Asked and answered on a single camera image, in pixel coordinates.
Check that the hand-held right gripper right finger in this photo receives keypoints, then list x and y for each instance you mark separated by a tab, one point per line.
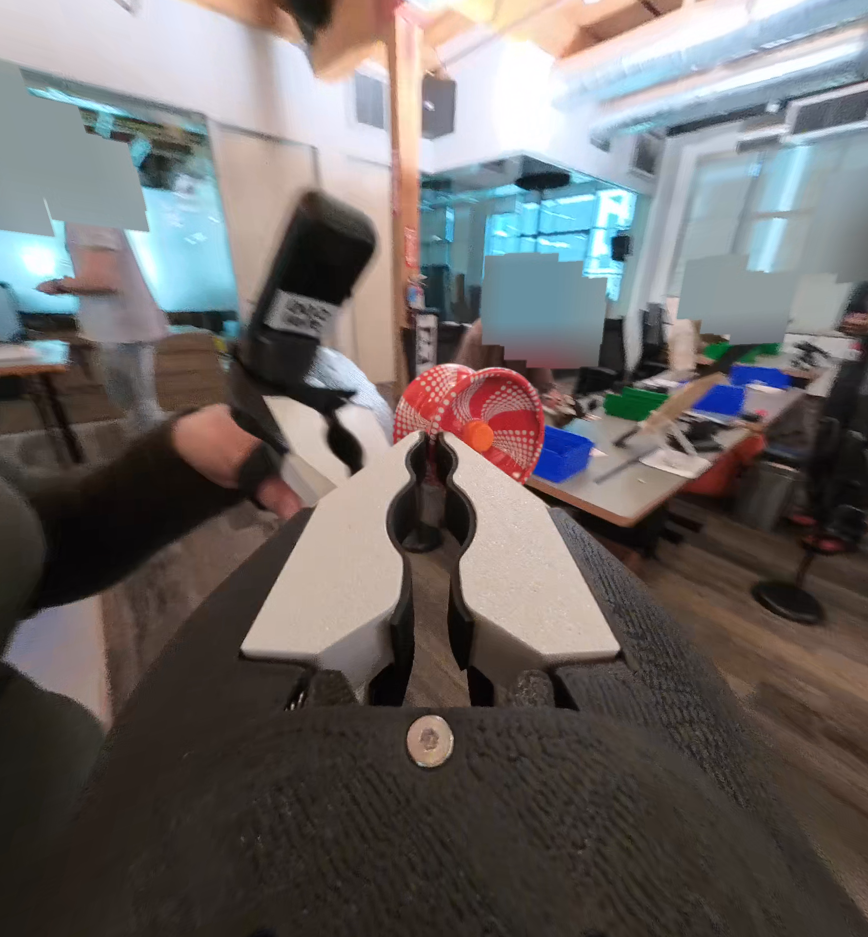
536	586

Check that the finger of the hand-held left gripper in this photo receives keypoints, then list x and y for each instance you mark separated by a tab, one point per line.
368	398
310	447

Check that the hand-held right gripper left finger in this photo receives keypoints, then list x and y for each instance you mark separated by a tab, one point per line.
332	586

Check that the red white yo-yo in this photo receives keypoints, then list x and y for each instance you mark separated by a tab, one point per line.
500	417

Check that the person's left forearm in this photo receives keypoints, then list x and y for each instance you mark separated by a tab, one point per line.
112	513

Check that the white desk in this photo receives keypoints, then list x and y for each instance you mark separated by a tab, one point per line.
53	652

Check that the long wooden desk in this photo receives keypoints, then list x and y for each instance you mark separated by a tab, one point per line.
10	359

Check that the person's left hand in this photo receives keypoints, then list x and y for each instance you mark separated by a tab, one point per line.
214	439

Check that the white door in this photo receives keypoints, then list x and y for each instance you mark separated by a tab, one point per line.
266	249
353	264

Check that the grey work table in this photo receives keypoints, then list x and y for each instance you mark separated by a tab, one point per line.
624	491

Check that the large blue parts bin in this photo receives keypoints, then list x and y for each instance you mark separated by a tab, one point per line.
563	454

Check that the green parts bin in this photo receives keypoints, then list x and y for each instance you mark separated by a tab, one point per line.
737	352
636	403

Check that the white tilted stand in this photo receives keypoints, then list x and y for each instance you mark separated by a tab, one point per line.
668	417

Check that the red orange object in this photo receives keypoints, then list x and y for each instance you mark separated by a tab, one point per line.
719	472

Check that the grey waste bin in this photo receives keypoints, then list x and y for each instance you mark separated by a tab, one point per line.
766	494

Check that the black floor lamp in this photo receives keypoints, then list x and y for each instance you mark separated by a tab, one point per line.
544	180

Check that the small blue parts bin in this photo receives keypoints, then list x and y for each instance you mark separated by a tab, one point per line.
719	398
763	376

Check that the black office chair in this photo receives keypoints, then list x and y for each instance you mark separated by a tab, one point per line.
851	476

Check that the wooden post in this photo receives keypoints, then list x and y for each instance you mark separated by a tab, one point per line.
405	191

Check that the white wall vent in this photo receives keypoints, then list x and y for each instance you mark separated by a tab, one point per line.
370	100

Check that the black wall speaker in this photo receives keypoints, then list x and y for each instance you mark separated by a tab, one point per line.
437	106

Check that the silver spiral air duct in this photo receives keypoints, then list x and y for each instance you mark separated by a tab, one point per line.
697	95

